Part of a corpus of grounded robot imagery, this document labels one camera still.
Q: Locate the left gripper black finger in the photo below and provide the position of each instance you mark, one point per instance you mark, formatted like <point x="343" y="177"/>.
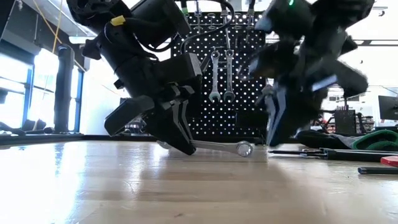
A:
<point x="190" y="109"/>
<point x="169" y="124"/>

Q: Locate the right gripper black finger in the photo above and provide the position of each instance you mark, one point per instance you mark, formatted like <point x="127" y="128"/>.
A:
<point x="270" y="115"/>
<point x="282" y="118"/>

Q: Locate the small silver combination wrench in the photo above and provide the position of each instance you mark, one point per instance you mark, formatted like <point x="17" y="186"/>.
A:
<point x="229" y="77"/>

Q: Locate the black work glove green cuff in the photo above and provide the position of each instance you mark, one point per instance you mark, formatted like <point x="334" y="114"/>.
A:
<point x="373" y="141"/>

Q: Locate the red tool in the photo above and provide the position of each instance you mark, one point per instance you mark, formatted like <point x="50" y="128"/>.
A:
<point x="390" y="161"/>

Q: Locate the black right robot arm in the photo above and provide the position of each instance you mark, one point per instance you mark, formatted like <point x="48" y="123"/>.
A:
<point x="326" y="25"/>

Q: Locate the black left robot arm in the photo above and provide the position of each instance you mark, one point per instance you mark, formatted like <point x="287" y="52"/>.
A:
<point x="124" y="46"/>

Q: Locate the short black pegboard bin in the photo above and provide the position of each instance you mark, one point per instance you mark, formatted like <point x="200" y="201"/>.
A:
<point x="252" y="123"/>

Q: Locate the black metal pegboard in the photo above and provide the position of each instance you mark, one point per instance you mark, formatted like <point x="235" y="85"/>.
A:
<point x="239" y="93"/>

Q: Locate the black mesh box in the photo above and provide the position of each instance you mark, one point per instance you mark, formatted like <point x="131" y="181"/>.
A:
<point x="345" y="121"/>

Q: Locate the black computer monitor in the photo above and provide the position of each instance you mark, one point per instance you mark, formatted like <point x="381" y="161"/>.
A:
<point x="388" y="107"/>

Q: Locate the long ceiling light bar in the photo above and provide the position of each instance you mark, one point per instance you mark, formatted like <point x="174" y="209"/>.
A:
<point x="379" y="42"/>
<point x="77" y="40"/>

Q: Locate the black building pillar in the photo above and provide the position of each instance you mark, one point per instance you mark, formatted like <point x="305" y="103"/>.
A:
<point x="63" y="93"/>

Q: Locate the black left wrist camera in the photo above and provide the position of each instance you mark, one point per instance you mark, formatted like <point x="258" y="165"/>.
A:
<point x="127" y="115"/>

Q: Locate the black aluminium table frame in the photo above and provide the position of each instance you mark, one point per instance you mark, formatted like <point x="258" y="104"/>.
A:
<point x="62" y="137"/>

